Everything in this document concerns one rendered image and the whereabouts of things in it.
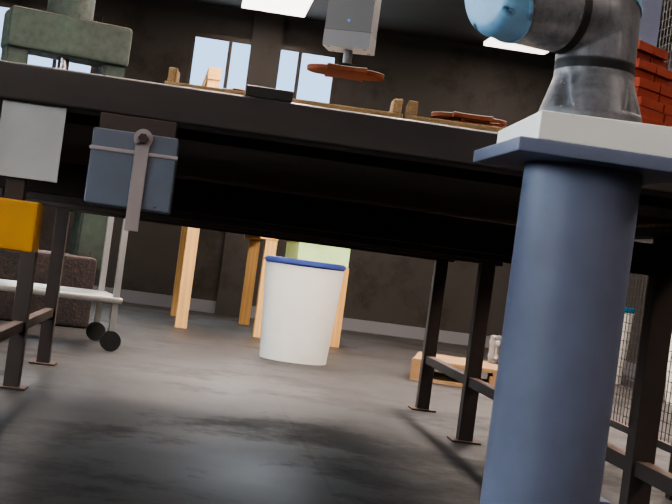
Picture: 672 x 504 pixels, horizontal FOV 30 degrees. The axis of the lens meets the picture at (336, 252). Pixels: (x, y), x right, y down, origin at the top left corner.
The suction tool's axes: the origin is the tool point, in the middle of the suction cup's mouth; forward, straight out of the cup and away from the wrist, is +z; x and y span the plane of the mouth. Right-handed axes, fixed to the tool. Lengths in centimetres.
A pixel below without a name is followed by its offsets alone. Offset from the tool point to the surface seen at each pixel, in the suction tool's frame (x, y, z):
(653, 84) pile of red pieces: -91, -57, -20
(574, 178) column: 41, -43, 17
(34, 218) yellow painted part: 35, 39, 32
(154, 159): 30.0, 22.5, 20.6
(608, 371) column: 38, -51, 43
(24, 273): -247, 168, 54
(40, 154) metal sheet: 33, 40, 22
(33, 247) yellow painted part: 34, 39, 37
